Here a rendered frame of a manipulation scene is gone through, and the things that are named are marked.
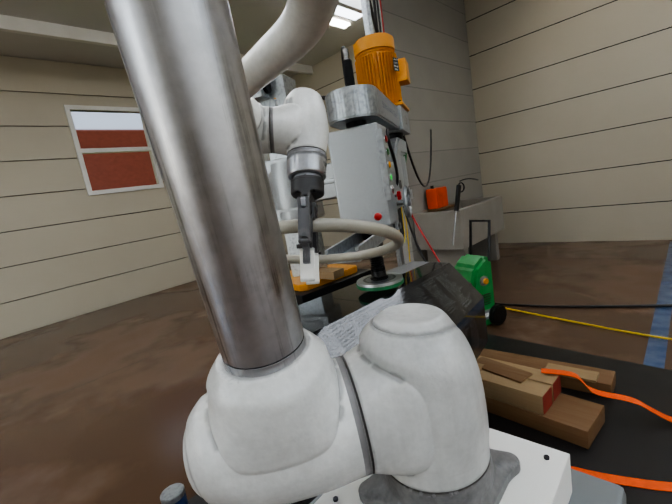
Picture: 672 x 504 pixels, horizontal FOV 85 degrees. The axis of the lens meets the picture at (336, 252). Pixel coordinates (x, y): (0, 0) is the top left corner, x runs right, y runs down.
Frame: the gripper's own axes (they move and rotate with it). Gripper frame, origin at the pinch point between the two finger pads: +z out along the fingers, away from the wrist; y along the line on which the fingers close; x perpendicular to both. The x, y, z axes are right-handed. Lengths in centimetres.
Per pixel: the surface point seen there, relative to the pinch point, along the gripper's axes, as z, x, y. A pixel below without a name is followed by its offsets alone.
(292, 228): -8.9, 3.4, -1.1
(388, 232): -8.9, -17.8, 8.6
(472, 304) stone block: 7, -62, 109
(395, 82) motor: -118, -34, 111
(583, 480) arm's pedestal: 38, -44, -11
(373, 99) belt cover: -75, -19, 58
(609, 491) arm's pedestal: 38, -47, -13
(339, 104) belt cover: -73, -5, 55
